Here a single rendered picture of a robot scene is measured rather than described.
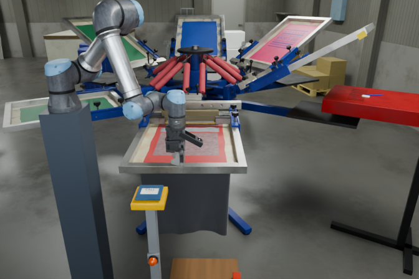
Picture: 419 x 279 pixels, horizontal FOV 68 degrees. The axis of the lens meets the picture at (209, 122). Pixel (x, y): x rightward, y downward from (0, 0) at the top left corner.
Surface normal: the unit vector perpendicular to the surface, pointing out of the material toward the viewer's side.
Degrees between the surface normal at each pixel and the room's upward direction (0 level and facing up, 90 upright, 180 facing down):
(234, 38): 90
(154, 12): 90
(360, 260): 0
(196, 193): 91
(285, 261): 0
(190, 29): 32
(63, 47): 90
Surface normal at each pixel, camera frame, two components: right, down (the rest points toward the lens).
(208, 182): 0.01, 0.43
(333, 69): 0.21, 0.35
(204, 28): 0.00, -0.61
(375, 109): -0.50, 0.30
